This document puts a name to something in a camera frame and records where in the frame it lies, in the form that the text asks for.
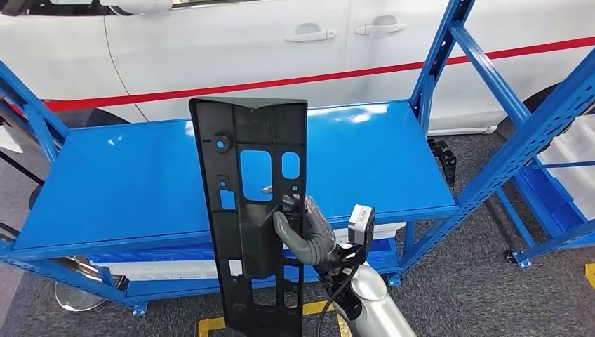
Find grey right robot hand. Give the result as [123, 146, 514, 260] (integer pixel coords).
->
[261, 185, 339, 273]

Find black plastic licence plate bracket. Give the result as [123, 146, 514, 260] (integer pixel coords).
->
[188, 96, 309, 337]

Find black ribbed plastic part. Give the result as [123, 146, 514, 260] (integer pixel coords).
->
[427, 138, 458, 188]

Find blue metal shelf rack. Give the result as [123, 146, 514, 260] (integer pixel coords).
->
[495, 114, 595, 270]
[0, 0, 595, 317]

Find white car with red stripe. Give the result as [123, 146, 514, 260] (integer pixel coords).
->
[0, 0, 595, 136]

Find chrome stanchion with round base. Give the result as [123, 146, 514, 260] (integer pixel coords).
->
[0, 223, 130, 312]

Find large white plastic crate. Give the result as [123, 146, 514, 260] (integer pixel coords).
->
[537, 114, 595, 222]

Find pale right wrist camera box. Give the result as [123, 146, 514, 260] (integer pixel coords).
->
[334, 204, 377, 275]

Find black camera cable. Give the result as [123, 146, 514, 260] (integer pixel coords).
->
[317, 263, 364, 337]

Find black post with dark disc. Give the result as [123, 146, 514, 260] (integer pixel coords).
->
[0, 148, 46, 210]

